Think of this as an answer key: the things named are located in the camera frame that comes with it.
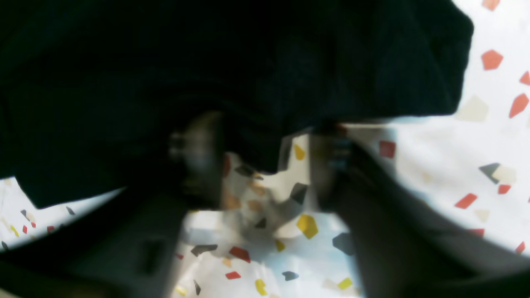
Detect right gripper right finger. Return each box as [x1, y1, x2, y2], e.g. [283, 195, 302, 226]
[311, 125, 529, 298]

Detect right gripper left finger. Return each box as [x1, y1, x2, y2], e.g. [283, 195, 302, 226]
[1, 112, 224, 298]

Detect black t-shirt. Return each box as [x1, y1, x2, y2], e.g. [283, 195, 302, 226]
[1, 0, 474, 208]

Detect terrazzo patterned tablecloth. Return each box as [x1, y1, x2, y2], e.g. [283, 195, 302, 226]
[1, 0, 529, 298]

